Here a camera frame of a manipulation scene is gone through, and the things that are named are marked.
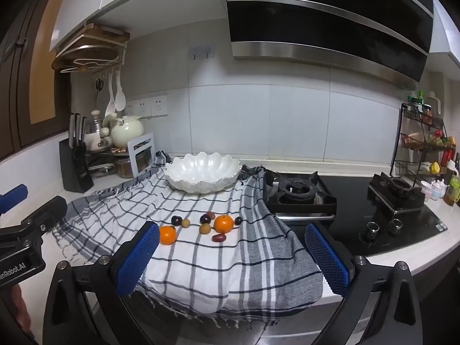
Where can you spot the yellow-brown longan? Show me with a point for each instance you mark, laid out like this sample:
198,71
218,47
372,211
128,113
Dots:
185,223
205,229

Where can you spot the black knife block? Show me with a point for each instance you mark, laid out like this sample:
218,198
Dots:
73,165

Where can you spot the white rice paddle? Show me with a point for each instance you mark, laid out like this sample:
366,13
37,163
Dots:
120,97
110,106

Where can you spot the steel stove knob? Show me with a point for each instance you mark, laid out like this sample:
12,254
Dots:
396,225
373,230

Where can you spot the white metal pot stand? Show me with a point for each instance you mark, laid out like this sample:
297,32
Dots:
142,142

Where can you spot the small white seasoning jars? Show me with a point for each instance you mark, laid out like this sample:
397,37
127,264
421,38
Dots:
433,188

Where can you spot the white power outlets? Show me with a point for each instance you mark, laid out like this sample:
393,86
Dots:
151,107

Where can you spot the wooden cutting board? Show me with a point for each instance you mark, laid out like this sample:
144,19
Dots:
104,32

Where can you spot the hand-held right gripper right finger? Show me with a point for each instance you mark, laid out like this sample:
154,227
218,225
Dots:
327,262

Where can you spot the green-capped bottle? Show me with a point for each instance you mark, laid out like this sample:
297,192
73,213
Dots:
415,101

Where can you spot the white plastic container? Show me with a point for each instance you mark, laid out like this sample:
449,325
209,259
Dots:
432,102

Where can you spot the cream ceramic pot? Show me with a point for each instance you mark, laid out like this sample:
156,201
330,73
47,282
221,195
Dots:
125,131

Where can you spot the black gas stove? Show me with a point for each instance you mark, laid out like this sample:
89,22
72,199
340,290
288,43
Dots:
352,222

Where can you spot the green plastic bottle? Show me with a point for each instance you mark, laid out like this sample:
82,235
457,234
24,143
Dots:
452,190

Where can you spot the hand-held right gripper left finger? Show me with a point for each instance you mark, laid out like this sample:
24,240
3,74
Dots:
138,262

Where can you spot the red sauce bottle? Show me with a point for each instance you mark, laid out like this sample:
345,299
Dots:
447,160

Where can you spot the black range hood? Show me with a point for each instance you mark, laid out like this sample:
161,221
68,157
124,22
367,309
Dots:
323,25

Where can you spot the black stove burner grate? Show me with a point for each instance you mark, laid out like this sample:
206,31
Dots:
399,190
298,192

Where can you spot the white scalloped bowl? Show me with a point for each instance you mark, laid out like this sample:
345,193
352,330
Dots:
201,172

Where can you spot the steel cooking pot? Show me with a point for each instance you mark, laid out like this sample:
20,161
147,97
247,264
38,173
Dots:
125,167

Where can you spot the small white lidded pot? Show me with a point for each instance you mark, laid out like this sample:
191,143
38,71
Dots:
95,133

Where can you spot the grey checked cloth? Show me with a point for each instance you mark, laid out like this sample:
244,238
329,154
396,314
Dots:
201,273

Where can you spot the white wall rack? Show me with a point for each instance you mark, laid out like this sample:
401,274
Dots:
90,61

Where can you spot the hanging scissors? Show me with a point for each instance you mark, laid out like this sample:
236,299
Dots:
99,86

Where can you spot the brown wooden door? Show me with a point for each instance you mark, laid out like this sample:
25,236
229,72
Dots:
39,72

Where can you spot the dark purple plum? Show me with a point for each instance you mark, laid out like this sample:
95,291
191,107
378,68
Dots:
176,220
204,219

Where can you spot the steel pan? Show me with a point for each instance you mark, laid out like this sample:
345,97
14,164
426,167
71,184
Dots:
102,169

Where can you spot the dark red date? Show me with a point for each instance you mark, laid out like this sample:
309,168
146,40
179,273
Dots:
219,237

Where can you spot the orange tangerine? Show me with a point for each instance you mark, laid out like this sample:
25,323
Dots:
168,235
223,224

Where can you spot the small dark round plum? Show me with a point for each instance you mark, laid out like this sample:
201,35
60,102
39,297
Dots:
238,221

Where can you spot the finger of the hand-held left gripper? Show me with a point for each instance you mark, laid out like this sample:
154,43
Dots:
50,212
12,197

